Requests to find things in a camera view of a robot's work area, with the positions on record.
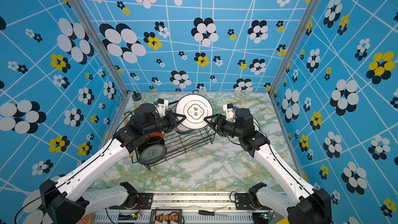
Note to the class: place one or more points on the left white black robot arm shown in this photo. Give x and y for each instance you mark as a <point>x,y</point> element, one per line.
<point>67,200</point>

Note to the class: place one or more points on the orange small plate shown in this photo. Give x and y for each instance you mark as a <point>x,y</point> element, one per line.
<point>155,135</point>

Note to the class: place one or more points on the black screwdriver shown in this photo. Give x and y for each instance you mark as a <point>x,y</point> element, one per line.
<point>209,213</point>

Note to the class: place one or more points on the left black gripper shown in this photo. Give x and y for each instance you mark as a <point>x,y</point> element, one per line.
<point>171,116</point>

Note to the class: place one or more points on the yellow paper sheet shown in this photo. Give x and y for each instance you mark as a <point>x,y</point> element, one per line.
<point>281,220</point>

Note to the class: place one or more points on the red round tin lid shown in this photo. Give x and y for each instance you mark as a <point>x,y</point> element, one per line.
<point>88,219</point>

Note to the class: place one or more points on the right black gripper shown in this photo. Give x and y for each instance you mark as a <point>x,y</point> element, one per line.
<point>222,120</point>

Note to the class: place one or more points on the clear jar black lid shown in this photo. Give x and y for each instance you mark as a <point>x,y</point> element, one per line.
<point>136,96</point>

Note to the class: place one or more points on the black terminal power board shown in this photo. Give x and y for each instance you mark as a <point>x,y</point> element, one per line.
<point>166,216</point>

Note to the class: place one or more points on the white plate red green band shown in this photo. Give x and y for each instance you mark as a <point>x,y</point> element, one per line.
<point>184,132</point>

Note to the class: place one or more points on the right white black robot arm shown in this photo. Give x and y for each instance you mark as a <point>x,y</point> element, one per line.
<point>301,202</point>

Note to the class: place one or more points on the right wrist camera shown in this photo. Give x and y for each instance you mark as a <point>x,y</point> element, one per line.
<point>229,110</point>

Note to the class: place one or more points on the grey-green small plate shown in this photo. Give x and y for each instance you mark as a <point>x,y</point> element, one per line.
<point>152,154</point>

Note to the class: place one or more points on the small green circuit board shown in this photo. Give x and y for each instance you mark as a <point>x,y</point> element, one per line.
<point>127,216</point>

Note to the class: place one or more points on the black small plate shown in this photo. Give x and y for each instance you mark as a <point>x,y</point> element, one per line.
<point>154,140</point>

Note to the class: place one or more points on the black wire dish rack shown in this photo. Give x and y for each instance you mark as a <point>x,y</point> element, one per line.
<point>179,145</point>

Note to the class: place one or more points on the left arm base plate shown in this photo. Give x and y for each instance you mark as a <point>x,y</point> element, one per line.
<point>143,202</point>

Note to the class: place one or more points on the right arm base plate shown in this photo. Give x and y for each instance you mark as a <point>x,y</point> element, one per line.
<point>243,201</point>

